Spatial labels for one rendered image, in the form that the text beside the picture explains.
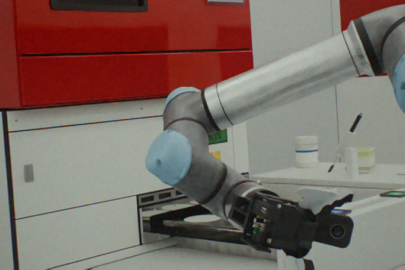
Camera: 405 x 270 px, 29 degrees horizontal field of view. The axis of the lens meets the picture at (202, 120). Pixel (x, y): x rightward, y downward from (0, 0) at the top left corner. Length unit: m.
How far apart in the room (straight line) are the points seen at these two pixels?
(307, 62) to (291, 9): 3.80
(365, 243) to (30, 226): 0.75
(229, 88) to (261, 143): 3.49
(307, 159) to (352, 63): 1.25
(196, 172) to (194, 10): 1.01
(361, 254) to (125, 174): 0.65
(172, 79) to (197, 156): 0.89
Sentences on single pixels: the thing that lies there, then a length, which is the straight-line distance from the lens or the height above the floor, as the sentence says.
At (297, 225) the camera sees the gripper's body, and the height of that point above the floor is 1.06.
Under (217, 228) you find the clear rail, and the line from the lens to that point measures 1.94.
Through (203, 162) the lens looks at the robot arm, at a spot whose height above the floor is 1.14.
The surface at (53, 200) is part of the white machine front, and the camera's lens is 1.90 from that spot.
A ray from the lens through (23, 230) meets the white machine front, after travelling 1.86.
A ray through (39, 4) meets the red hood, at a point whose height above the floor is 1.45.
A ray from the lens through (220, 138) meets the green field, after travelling 2.28.
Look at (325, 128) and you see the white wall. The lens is 5.30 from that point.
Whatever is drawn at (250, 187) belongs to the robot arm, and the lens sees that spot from 1.18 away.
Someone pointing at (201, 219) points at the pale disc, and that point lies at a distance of 2.07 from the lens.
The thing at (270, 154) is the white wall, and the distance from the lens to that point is 4.83.
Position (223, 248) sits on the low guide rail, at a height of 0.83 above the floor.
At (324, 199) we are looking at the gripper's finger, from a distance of 1.06.
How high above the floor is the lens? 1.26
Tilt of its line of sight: 3 degrees down
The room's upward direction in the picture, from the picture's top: 4 degrees counter-clockwise
